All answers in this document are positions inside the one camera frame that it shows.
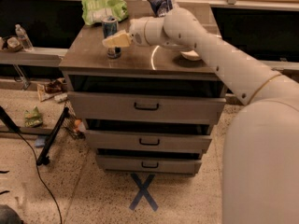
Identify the clear plastic water bottle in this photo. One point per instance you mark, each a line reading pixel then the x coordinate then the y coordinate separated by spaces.
pixel 24 38

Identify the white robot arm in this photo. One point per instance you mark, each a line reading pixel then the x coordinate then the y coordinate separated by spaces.
pixel 260 177

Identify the black tripod leg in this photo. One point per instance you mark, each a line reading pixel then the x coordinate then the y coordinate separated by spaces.
pixel 43 158

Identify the blue silver redbull can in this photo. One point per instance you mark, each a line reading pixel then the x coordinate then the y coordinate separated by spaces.
pixel 110 27

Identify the bottom grey drawer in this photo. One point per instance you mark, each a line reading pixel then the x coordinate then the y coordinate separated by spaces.
pixel 132 164

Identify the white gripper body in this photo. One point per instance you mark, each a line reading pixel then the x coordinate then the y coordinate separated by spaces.
pixel 136 31

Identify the white paper bowl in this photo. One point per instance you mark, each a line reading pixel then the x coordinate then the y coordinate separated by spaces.
pixel 191 55

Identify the grey drawer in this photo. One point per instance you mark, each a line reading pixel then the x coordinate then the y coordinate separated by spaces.
pixel 132 164
pixel 146 108
pixel 180 143

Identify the top grey drawer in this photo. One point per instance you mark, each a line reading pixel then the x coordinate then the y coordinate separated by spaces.
pixel 146 108

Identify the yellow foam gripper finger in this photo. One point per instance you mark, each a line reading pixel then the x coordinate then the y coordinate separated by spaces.
pixel 119 40

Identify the green chip bag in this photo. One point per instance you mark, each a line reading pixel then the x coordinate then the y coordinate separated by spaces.
pixel 95 10

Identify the middle grey drawer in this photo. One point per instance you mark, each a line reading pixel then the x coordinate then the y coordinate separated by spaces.
pixel 180 143

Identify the blue chip bag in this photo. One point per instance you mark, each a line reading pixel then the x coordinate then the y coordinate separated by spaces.
pixel 161 7

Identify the blue tape floor cross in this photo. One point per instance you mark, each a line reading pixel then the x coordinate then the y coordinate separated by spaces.
pixel 143 192

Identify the small green snack bag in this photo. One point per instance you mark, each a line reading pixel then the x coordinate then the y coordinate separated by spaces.
pixel 32 118

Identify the grey drawer cabinet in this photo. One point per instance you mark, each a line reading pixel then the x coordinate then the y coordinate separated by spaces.
pixel 153 71

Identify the crumpled snack wrapper on floor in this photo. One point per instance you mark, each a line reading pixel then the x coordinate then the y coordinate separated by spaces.
pixel 49 90

